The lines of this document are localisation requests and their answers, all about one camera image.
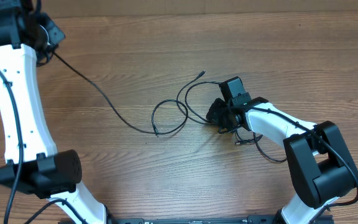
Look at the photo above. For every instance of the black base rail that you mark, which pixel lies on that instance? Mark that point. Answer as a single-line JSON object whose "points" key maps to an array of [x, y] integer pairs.
{"points": [[252, 219]]}

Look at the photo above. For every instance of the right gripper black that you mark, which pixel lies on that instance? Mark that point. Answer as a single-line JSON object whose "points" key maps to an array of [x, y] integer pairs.
{"points": [[214, 117]]}

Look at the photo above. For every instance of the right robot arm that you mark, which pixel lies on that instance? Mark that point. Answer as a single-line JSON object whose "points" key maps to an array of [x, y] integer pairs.
{"points": [[322, 170]]}

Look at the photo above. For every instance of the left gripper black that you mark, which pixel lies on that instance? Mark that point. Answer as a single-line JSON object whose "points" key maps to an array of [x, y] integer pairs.
{"points": [[56, 35]]}

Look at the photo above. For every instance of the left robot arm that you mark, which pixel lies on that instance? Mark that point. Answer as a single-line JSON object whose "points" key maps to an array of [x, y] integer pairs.
{"points": [[28, 38]]}

